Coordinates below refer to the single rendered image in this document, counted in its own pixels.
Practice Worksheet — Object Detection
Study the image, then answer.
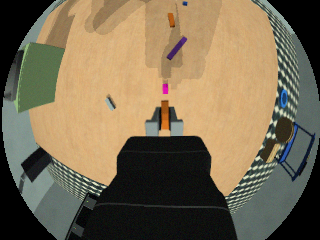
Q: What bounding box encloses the purple rod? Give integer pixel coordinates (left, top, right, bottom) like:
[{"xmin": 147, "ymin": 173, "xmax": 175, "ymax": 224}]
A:
[{"xmin": 167, "ymin": 36, "xmax": 187, "ymax": 60}]

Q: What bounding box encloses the orange rod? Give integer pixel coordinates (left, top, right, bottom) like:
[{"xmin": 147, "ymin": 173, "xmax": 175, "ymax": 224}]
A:
[
  {"xmin": 168, "ymin": 13, "xmax": 175, "ymax": 28},
  {"xmin": 161, "ymin": 100, "xmax": 169, "ymax": 130}
]

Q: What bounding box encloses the small magenta block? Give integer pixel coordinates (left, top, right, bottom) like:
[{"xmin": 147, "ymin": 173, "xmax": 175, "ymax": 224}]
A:
[{"xmin": 163, "ymin": 84, "xmax": 168, "ymax": 94}]

